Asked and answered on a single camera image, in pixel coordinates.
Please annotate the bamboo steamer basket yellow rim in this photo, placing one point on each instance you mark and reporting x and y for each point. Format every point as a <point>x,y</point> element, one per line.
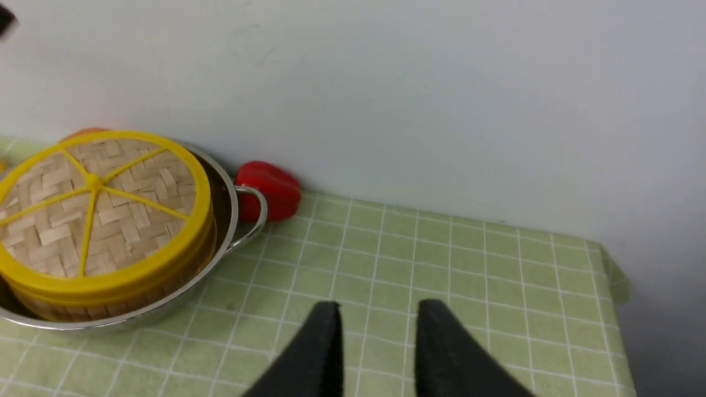
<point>93,298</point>

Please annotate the woven bamboo steamer lid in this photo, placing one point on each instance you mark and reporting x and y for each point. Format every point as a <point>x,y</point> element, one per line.
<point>98,203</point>

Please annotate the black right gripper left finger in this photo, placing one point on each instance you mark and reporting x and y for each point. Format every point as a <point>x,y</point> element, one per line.
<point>313,363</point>

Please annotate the green checkered tablecloth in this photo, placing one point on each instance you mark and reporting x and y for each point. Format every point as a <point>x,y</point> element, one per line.
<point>541,303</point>

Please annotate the stainless steel pot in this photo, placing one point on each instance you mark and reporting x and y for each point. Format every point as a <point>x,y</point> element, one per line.
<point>226,224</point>

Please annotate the red bell pepper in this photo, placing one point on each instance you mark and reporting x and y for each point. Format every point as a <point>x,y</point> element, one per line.
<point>282,191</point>

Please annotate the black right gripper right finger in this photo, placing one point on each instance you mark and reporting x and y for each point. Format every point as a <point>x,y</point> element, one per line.
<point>448,361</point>

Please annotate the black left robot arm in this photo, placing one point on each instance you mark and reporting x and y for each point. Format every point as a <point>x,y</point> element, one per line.
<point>8,21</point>

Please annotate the orange fruit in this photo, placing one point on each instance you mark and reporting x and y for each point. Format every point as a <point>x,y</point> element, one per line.
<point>83,132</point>

